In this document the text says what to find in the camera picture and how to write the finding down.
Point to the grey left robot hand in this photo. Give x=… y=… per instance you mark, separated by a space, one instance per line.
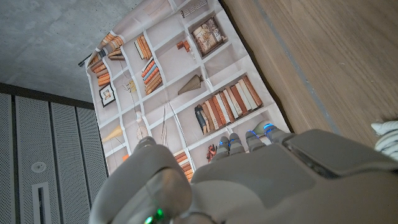
x=264 y=186

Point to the printed bookshelf backdrop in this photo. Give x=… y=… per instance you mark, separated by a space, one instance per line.
x=177 y=62

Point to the black backdrop crossbar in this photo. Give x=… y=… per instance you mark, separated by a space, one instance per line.
x=83 y=63

